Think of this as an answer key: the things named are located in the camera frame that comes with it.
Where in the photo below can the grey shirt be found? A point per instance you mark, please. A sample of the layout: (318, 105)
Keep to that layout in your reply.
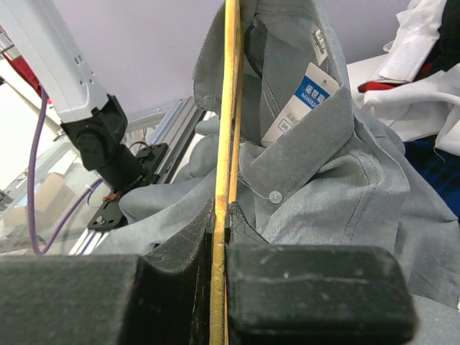
(339, 176)

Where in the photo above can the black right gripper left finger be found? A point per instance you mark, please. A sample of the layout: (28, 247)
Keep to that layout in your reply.
(161, 297)

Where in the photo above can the yellow hanger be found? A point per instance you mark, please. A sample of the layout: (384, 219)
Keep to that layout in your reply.
(227, 166)

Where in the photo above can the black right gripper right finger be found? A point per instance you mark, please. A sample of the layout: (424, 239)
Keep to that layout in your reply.
(313, 294)

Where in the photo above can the black garment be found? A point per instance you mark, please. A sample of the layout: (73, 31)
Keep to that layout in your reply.
(445, 52)

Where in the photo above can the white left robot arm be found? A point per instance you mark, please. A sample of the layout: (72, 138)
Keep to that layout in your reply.
(93, 119)

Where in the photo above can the white shirt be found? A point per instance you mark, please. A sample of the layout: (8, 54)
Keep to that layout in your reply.
(423, 108)

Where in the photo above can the aluminium rail frame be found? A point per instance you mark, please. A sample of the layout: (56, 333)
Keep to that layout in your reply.
(75, 210)

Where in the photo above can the blue plaid shirt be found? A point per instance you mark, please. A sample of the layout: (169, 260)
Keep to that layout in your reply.
(438, 167)

